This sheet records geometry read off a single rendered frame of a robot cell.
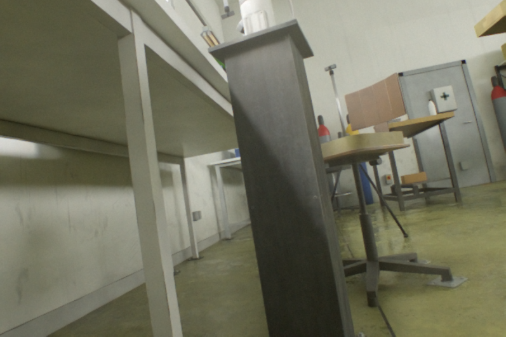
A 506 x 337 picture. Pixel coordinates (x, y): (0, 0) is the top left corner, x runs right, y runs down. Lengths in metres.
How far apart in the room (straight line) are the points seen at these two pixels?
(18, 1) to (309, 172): 0.69
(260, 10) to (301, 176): 0.47
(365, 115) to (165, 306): 1.43
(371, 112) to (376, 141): 0.41
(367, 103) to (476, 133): 4.95
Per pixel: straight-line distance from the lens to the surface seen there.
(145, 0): 0.76
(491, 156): 6.73
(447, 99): 6.47
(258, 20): 0.97
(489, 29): 1.62
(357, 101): 1.85
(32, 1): 0.77
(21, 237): 1.65
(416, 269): 1.53
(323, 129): 5.88
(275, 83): 0.85
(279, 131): 0.82
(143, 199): 0.66
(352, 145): 1.34
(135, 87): 0.70
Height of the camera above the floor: 0.45
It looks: 8 degrees up
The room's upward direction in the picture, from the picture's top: 9 degrees counter-clockwise
